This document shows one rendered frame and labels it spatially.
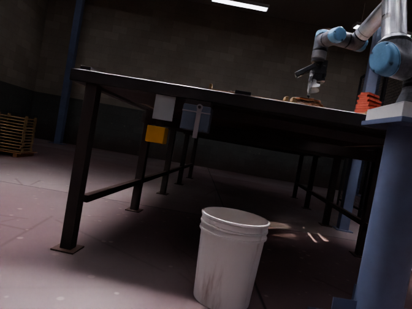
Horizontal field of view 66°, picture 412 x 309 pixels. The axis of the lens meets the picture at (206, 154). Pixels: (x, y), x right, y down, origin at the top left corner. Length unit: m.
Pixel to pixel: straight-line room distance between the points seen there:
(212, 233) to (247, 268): 0.20
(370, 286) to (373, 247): 0.14
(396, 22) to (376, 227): 0.77
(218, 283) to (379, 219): 0.67
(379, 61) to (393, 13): 0.19
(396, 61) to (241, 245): 0.89
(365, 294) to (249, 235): 0.49
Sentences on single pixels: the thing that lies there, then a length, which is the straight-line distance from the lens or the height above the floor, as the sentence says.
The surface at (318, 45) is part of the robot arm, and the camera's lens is 1.86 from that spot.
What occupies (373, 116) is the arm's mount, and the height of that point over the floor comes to 0.88.
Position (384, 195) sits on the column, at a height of 0.58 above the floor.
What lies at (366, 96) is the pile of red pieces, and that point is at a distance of 2.66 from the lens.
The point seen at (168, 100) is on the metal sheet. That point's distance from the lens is 1.57.
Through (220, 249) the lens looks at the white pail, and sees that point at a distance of 1.33.
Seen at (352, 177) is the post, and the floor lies 0.57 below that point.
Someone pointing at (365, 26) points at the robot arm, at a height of 1.34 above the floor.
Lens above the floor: 0.66
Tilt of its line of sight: 2 degrees down
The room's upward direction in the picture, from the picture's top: 10 degrees clockwise
